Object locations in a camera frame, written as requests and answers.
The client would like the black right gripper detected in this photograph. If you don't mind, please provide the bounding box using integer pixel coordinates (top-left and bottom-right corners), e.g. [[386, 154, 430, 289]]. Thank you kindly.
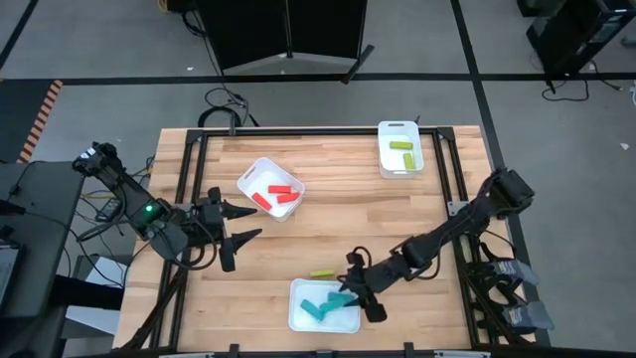
[[338, 257, 406, 324]]

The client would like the black divider foot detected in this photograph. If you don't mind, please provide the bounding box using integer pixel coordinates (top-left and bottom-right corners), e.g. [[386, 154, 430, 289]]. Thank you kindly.
[[340, 44, 376, 86]]

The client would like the white box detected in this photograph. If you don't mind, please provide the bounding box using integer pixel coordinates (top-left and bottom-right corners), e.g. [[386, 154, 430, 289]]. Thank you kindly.
[[63, 255, 131, 340]]

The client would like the black aluminium table frame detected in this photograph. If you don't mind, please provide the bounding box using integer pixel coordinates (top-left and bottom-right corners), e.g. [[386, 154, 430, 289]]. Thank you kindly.
[[121, 125, 498, 355]]

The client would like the black handheld controller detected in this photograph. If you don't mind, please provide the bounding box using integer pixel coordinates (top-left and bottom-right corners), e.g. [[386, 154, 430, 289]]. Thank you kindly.
[[94, 197, 124, 224]]

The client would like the orange striped floor strip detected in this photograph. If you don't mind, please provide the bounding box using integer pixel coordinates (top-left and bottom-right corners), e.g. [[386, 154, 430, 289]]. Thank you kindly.
[[17, 79, 65, 165]]

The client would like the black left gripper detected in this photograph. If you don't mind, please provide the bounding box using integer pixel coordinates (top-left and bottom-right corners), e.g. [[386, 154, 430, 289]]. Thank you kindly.
[[191, 186, 264, 273]]

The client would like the teal wooden block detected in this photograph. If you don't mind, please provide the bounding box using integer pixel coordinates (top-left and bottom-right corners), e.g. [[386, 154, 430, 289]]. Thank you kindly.
[[326, 291, 357, 306], [319, 300, 361, 313], [299, 298, 327, 322]]

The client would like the white plastic bin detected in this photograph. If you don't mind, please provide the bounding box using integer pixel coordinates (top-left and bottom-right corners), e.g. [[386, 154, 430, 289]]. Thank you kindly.
[[288, 277, 363, 335], [377, 120, 425, 180], [236, 157, 306, 223]]

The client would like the black room divider panel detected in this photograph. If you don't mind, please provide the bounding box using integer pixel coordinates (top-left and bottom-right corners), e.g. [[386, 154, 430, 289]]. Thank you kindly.
[[195, 0, 370, 77]]

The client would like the black coiled floor cable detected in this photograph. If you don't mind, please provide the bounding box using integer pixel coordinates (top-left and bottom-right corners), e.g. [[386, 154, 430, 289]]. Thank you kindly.
[[197, 87, 260, 129]]

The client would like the black computer tower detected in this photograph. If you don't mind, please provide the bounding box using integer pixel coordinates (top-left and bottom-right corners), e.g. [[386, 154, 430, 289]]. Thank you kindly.
[[525, 0, 636, 77]]

